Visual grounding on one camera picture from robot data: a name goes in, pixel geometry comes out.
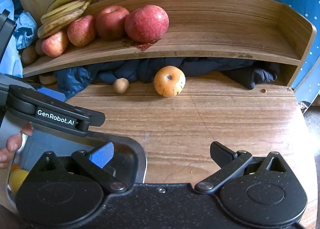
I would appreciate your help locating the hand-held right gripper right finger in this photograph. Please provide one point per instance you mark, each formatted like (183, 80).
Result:
(220, 152)

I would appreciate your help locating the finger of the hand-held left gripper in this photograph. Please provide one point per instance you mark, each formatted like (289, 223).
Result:
(62, 119)
(53, 94)

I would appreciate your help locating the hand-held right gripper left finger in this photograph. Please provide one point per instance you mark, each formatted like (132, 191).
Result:
(102, 155)

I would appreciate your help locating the metal tray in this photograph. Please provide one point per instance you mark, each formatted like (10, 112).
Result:
(127, 151)

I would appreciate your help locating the yellow lemon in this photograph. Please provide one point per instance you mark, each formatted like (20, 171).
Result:
(18, 181)

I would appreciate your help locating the person's left hand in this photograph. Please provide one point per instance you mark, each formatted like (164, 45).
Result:
(13, 142)

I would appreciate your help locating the flat round biscuit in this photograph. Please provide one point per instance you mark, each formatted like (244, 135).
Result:
(47, 78)

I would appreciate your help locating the light blue cloth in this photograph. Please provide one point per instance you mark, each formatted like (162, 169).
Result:
(8, 63)

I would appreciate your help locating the brown kiwi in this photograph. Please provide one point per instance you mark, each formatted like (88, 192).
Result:
(29, 54)
(39, 46)

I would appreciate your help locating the red apple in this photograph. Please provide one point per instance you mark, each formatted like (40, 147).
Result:
(55, 43)
(146, 23)
(81, 31)
(111, 22)

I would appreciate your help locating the small tan round fruit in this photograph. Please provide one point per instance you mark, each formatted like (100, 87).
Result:
(121, 85)

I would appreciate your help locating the blue shoe cover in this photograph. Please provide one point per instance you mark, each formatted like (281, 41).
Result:
(25, 30)

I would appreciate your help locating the brown overripe banana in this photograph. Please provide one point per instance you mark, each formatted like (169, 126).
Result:
(58, 23)

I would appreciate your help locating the orange yellow round fruit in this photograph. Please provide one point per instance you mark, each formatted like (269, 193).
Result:
(169, 81)

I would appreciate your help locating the dark blue jacket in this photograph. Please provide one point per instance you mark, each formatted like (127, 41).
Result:
(140, 70)

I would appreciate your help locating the curved wooden shelf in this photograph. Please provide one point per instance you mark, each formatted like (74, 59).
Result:
(212, 31)

